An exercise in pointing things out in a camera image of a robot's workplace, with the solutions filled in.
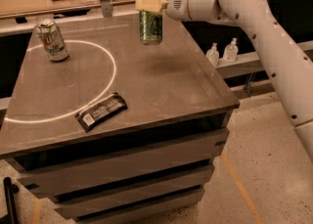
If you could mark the black snack wrapper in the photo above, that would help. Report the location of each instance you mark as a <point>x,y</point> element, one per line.
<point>100,111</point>

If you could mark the left sanitizer bottle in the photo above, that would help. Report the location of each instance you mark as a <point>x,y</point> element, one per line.
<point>213,55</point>

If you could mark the grey drawer cabinet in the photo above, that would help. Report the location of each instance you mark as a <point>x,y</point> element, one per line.
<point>152,157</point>

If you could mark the white 7up can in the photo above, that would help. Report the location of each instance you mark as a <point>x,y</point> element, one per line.
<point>52,40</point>

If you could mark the right sanitizer bottle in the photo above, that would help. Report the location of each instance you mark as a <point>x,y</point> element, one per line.
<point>231,51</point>

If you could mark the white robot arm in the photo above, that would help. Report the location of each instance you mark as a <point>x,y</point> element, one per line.
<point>288,67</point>

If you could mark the black stand bottom left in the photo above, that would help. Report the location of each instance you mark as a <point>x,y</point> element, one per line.
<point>10,190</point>

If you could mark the green soda can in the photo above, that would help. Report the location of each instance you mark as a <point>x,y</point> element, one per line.
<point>150,27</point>

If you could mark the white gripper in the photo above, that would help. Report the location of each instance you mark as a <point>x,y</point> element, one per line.
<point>177,3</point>

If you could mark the sanitizer bottle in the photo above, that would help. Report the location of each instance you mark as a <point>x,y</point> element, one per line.
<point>213,55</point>
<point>231,51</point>

